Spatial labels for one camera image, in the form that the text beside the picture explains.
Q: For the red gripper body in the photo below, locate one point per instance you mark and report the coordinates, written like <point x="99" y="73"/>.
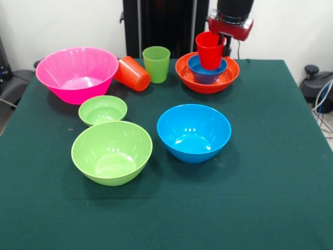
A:
<point x="234" y="31"/>

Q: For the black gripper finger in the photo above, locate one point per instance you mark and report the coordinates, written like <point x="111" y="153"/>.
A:
<point x="221" y="40"/>
<point x="228" y="48"/>

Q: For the red cup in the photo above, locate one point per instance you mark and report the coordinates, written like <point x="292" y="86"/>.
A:
<point x="209" y="57"/>

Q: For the orange bowl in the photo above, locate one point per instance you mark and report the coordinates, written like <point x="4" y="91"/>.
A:
<point x="231" y="75"/>

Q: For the small dark blue bowl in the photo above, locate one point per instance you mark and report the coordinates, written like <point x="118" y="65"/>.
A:
<point x="206" y="76"/>

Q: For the large light blue bowl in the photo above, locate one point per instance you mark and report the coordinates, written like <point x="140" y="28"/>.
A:
<point x="193" y="135"/>

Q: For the orange cup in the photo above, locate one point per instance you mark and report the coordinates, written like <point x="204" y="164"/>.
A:
<point x="131" y="74"/>

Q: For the large green bowl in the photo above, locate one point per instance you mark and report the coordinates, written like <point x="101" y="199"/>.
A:
<point x="112" y="153"/>

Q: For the green cup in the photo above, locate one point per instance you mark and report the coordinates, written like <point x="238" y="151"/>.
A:
<point x="156" y="67"/>

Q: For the black chair base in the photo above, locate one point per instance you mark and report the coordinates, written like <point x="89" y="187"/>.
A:
<point x="316" y="86"/>

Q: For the small green bowl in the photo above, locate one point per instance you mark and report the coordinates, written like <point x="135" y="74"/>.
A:
<point x="102" y="110"/>

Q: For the large pink bowl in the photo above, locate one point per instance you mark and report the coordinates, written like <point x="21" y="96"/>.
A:
<point x="78" y="67"/>

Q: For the dark green table cloth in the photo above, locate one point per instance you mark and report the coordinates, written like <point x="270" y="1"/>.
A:
<point x="234" y="208"/>

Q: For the grey office chair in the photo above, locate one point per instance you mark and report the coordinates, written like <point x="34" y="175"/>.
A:
<point x="15" y="83"/>

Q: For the black equipment box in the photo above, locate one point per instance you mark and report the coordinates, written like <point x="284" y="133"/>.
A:
<point x="4" y="65"/>

